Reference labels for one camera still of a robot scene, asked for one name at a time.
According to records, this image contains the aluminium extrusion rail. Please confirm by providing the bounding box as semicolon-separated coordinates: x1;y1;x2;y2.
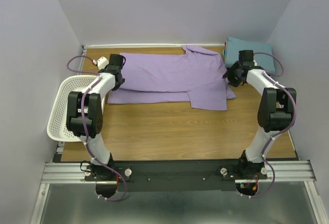
41;161;316;184

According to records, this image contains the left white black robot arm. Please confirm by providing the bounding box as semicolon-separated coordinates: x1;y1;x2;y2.
66;54;126;180

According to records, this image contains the folded teal t shirt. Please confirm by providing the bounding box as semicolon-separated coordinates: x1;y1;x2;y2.
225;37;276;72

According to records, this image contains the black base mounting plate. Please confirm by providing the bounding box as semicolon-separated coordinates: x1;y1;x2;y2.
82;159;267;193

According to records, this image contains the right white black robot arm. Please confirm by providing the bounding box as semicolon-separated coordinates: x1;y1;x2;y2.
224;50;297;179

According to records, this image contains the purple t shirt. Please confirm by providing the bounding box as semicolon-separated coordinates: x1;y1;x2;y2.
108;45;236;111

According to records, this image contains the white perforated plastic basket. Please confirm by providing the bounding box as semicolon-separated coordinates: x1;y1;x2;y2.
47;75;109;142

